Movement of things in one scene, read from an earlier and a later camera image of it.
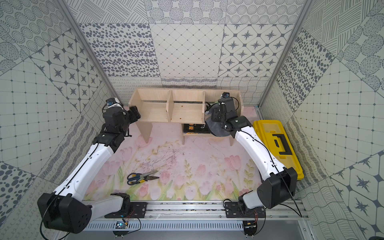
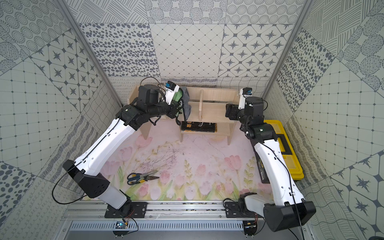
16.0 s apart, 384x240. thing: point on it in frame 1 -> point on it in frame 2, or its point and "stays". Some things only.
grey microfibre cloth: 217,129 -> 187,109
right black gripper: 215,113 -> 231,110
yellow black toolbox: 274,134 stays
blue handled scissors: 134,178 stays
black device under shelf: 195,128 stays
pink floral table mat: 206,167 stays
